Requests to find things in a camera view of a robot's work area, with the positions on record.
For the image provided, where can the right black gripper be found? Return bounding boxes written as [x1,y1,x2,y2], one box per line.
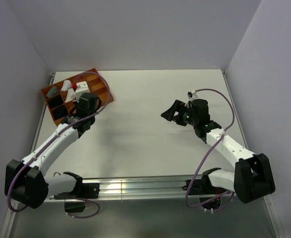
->
[161,100,198,126]

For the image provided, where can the black sock with white stripes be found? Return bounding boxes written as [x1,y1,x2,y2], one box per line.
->
[47,94,64,109]

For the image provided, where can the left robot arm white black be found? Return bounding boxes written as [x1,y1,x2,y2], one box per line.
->
[4,93,103,212]

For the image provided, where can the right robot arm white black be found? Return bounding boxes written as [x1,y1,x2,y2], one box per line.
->
[161,99,276,203]

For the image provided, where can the lower white rolled sock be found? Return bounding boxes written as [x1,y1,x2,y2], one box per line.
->
[65,88,76,103]

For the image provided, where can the white rolled sock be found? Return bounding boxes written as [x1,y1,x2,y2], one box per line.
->
[60,80,72,92]
[65,88,76,103]

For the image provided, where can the upper white rolled sock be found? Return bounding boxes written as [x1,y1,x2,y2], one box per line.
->
[60,80,72,92]

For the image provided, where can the orange compartment tray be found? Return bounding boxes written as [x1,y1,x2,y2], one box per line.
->
[41,68,109,125]

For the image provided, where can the grey rolled sock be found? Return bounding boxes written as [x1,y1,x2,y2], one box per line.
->
[46,86,60,98]

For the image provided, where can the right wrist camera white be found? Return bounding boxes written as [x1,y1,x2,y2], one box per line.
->
[187,90,199,101]

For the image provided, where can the aluminium frame rail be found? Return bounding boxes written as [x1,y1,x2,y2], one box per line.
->
[1,69,285,238]

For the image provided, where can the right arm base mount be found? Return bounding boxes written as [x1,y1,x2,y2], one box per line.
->
[182,176,230,199]

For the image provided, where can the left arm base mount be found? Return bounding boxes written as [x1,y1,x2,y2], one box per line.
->
[53,182,100,217]

